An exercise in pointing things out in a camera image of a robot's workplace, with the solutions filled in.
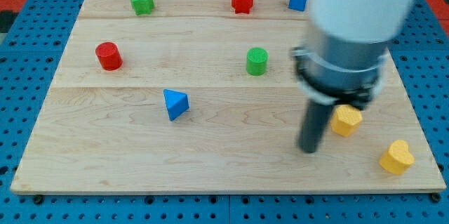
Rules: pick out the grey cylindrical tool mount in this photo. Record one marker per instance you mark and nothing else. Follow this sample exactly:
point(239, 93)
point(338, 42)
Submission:
point(335, 71)

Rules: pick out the yellow heart block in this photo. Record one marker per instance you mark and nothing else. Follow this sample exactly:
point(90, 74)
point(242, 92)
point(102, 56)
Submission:
point(397, 159)

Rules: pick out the red star block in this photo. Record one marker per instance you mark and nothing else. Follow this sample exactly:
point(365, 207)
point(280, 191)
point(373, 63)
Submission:
point(242, 6)

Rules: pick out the green star block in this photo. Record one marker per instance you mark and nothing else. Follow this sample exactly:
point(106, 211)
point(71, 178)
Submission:
point(142, 7)

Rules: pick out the green cylinder block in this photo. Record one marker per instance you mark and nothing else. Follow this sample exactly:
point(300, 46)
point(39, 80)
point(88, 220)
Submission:
point(256, 61)

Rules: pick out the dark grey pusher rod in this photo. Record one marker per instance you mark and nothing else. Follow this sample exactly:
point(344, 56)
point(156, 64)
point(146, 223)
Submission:
point(313, 126)

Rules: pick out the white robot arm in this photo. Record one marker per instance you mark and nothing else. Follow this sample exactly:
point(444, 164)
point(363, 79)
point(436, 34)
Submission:
point(360, 20)

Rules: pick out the blue triangle block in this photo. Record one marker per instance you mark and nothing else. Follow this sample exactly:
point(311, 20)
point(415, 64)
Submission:
point(176, 103)

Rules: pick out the yellow hexagon block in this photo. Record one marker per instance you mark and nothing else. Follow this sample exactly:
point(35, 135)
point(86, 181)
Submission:
point(345, 120)

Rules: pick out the red cylinder block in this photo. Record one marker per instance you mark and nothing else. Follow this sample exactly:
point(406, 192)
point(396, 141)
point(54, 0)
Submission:
point(109, 56)

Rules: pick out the light wooden board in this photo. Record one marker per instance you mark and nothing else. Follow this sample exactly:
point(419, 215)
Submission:
point(103, 132)

